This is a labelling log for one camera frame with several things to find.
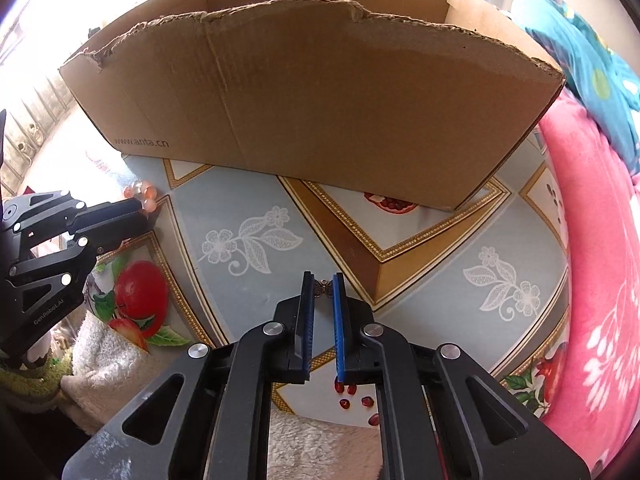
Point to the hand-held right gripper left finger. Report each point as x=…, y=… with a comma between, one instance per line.
x=307, y=320

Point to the fruit printed tablecloth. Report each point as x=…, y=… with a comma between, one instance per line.
x=425, y=270

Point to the white fluffy cloth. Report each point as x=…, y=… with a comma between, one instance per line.
x=100, y=360

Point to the pink floral blanket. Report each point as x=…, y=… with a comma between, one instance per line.
x=600, y=260

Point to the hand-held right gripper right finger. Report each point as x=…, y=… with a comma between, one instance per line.
x=340, y=320

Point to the brown cardboard box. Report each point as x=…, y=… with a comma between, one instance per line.
x=325, y=110

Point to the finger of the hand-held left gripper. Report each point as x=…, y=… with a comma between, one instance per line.
x=110, y=215
x=125, y=241

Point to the bronze butterfly pendant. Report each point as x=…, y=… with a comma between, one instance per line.
x=324, y=290

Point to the blue printed quilt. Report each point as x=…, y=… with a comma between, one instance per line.
x=590, y=60

